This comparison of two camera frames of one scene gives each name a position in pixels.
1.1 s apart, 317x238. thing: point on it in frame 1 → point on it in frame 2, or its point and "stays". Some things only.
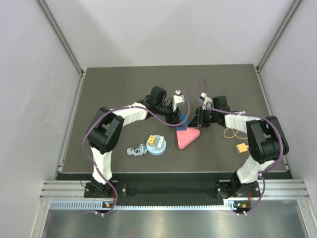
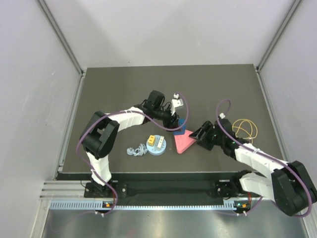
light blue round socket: [153, 150] stays
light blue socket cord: [139, 151] stays
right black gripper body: [206, 117] → [211, 138]
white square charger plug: [160, 142] stays
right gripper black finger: [194, 122] → [199, 133]
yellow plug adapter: [151, 140] stays
